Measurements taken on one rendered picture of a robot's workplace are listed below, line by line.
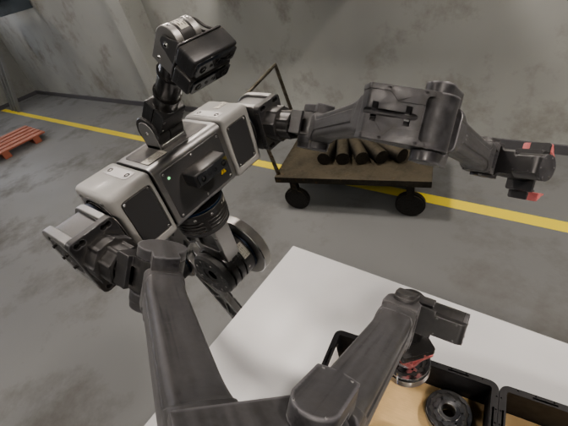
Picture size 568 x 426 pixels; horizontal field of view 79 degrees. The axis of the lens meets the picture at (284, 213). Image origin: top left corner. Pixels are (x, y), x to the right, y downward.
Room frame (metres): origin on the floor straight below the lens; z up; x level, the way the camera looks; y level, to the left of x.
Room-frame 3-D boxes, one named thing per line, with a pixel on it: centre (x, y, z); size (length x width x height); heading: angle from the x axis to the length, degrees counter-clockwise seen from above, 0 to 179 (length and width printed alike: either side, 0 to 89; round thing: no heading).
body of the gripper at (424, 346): (0.36, -0.18, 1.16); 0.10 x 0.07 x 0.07; 1
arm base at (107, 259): (0.47, 0.30, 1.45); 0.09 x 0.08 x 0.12; 135
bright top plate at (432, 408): (0.30, -0.25, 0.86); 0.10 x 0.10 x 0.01
